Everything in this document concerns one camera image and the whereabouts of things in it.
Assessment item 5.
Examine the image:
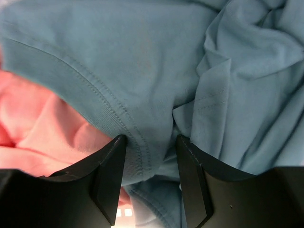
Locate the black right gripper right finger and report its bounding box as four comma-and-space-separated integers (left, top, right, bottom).
176, 135, 304, 228

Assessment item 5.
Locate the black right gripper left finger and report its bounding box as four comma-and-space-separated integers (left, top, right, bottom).
0, 135, 126, 228

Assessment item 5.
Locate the grey-blue t shirt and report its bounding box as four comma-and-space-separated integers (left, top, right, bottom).
0, 0, 304, 228

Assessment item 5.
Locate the pink t shirt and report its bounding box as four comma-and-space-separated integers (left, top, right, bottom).
0, 51, 133, 212

